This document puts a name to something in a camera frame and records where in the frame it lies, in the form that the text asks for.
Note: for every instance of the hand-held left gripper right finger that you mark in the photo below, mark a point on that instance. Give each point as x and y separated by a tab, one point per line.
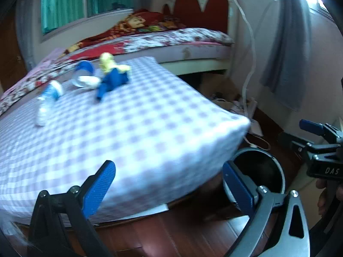
238	188

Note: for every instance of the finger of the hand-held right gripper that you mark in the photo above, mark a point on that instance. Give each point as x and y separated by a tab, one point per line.
300	146
310	125

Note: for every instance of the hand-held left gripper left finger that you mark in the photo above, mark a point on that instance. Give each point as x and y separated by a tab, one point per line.
100	186

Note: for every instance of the black round bin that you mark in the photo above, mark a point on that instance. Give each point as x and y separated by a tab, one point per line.
265	171

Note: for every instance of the clear plastic bottle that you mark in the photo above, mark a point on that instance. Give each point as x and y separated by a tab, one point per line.
48	99

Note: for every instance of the white tissue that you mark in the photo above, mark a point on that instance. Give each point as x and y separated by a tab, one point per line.
89	81

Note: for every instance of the yellow and blue plush doll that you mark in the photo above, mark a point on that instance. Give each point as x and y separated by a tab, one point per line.
114	80

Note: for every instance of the blue paper cup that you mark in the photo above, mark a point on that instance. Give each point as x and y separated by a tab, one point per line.
85	68

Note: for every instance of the yellow cloth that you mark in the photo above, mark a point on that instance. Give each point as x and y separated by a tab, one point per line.
108	61

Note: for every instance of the person's right hand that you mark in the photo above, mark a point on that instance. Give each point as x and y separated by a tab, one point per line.
325	192

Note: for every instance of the flat white network box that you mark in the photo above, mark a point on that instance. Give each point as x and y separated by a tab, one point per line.
256	128

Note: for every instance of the purple checked tablecloth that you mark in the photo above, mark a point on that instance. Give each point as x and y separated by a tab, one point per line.
147	133

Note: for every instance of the grey patterned curtain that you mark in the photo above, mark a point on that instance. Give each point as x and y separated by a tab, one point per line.
286	53

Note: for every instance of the cardboard box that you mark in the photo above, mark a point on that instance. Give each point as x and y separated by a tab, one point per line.
222	88

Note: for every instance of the grey mattress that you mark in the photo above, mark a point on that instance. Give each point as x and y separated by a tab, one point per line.
203	52

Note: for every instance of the pink bed sheet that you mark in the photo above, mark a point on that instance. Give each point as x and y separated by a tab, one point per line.
40	67

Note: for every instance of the brown wooden door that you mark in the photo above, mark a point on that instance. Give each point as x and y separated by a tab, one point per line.
10	53

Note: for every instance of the red and white headboard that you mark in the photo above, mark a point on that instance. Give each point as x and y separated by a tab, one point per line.
201	8

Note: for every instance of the floral bedspread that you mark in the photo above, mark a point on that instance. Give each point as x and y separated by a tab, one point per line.
174	38

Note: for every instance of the red printed blanket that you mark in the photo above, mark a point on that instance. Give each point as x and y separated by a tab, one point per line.
128	25

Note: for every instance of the grey window curtain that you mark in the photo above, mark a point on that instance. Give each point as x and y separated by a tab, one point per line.
26	37

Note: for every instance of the white bed frame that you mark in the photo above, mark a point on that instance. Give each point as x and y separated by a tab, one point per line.
193	67

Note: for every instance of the window with white frame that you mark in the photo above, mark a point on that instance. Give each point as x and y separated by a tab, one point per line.
80	2

